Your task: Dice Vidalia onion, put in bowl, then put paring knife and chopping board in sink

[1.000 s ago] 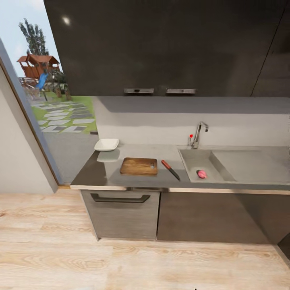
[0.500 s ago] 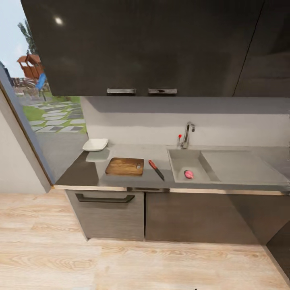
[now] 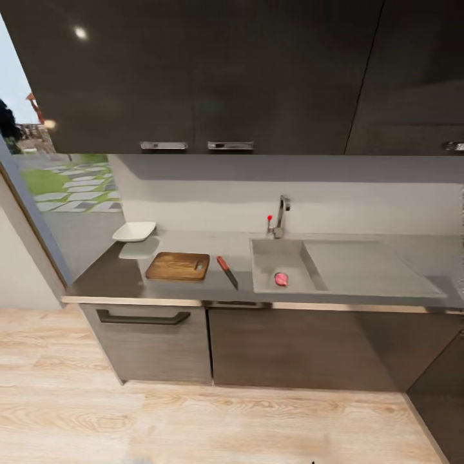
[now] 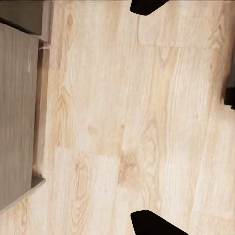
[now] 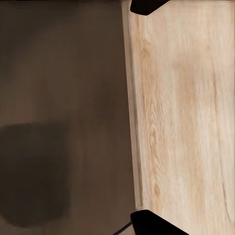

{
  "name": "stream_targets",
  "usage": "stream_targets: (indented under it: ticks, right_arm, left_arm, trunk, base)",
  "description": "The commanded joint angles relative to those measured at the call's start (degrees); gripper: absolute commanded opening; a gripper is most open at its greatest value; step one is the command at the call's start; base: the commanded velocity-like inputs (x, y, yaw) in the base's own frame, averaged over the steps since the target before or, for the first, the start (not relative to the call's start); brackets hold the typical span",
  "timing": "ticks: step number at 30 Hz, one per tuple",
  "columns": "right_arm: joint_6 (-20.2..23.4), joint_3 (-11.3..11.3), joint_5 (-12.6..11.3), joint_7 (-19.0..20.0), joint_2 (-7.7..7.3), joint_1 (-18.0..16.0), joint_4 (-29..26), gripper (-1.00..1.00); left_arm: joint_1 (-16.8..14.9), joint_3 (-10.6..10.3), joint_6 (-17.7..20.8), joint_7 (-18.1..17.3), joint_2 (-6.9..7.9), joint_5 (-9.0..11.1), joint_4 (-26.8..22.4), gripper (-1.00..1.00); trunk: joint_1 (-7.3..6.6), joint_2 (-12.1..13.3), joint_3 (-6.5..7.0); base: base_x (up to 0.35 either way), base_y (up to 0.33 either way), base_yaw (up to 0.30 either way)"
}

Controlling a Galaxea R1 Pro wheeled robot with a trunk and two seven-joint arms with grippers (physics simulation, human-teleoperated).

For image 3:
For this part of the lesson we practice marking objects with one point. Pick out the dishwasher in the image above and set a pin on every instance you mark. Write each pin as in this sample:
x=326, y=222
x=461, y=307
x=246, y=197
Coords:
x=153, y=342

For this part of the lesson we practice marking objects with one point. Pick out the bowl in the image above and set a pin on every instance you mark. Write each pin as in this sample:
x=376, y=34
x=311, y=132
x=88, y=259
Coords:
x=134, y=232

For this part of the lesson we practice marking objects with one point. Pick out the drop in sink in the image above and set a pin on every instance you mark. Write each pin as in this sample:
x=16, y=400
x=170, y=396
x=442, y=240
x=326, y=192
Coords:
x=333, y=267

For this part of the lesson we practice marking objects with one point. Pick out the vidalia onion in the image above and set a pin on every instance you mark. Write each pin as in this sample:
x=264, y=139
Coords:
x=281, y=279

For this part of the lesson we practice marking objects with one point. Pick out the parer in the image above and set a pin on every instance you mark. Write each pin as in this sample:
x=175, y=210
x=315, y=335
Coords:
x=227, y=270

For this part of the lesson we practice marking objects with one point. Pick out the cutting board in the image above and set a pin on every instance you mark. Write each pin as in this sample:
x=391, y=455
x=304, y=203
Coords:
x=178, y=266

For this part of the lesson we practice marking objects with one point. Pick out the cabinet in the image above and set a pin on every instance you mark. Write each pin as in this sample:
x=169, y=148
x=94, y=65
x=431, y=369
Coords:
x=187, y=77
x=411, y=102

